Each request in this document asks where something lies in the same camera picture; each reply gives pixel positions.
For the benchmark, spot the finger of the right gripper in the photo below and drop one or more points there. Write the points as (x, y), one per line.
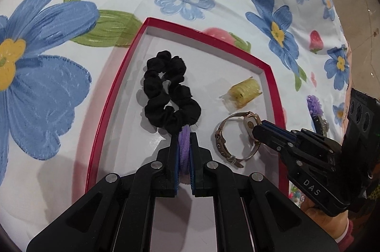
(277, 131)
(278, 144)

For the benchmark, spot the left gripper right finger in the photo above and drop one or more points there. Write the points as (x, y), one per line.
(196, 167)

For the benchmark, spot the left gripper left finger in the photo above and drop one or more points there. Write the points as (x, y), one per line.
(173, 163)

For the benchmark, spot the brown strap wristwatch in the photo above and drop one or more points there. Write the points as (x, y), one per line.
(234, 138)

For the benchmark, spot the yellow hair claw clip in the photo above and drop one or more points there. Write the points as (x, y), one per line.
(242, 93)

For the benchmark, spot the black velvet scrunchie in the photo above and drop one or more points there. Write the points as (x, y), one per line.
(170, 104)

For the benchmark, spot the right hand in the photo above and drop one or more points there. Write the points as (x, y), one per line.
(336, 227)

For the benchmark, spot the purple flower hair clip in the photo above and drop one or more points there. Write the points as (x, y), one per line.
(319, 123)

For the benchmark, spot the red-rimmed white tray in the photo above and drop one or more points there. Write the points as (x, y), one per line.
(125, 140)

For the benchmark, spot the floral white bed sheet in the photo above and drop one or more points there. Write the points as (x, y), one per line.
(59, 59)

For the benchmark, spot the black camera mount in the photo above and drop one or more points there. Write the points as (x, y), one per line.
(362, 127)

